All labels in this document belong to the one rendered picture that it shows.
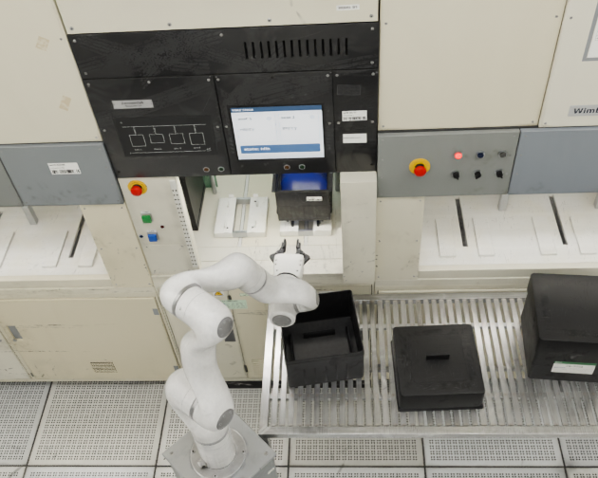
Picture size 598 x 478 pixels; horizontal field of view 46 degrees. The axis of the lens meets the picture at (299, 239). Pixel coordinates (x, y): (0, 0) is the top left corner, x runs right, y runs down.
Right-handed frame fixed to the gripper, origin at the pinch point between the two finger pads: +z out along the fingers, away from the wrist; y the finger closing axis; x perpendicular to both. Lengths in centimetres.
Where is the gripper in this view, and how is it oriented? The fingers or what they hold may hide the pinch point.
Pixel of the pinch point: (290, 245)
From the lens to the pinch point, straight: 243.4
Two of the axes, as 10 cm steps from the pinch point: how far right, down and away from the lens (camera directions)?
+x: -0.7, -6.7, -7.4
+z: 0.9, -7.4, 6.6
